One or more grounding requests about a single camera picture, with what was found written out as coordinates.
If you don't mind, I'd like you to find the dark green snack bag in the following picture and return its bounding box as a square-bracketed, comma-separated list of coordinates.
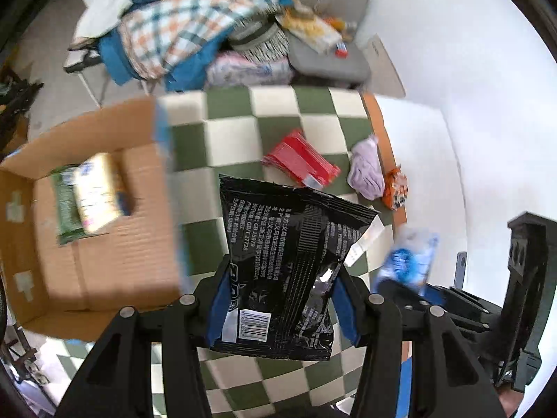
[49, 164, 87, 245]

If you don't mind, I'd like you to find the orange panda plush toy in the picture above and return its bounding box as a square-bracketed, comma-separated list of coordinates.
[382, 166, 409, 210]

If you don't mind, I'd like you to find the black snack bag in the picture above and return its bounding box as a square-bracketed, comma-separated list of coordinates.
[208, 176, 378, 361]

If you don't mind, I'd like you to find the plaid blanket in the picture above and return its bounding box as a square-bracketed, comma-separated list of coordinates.
[69, 0, 288, 84]

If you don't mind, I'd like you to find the black white patterned bag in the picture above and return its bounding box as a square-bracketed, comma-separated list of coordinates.
[228, 19, 289, 63]

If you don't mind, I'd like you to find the blue cartoon tissue pack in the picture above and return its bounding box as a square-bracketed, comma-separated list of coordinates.
[372, 224, 439, 295]

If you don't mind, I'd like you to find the purple fuzzy cloth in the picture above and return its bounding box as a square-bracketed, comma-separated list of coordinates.
[347, 135, 385, 200]

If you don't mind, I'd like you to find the red snack packet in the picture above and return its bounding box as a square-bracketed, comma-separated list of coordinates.
[261, 129, 341, 190]

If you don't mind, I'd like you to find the yellow Vinda tissue pack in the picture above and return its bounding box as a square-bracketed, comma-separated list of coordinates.
[74, 153, 131, 236]

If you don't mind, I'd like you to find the green white checkered mat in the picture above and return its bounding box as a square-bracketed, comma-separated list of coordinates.
[42, 85, 413, 418]

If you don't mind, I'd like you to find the grey cushioned chair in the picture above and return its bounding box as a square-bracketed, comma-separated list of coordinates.
[289, 0, 371, 88]

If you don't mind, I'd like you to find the yellow snack package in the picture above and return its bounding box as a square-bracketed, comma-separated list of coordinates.
[277, 10, 344, 55]

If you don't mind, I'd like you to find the brown cardboard box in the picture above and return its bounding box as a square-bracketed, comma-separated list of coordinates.
[1, 97, 180, 341]

